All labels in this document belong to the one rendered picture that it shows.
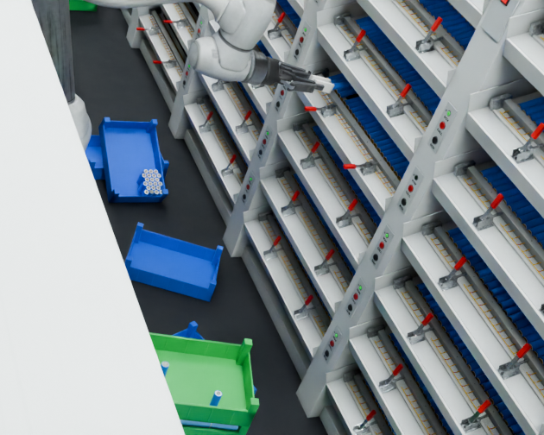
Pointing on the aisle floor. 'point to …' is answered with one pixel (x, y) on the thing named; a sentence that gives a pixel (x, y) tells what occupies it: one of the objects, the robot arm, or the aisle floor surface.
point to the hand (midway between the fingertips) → (320, 84)
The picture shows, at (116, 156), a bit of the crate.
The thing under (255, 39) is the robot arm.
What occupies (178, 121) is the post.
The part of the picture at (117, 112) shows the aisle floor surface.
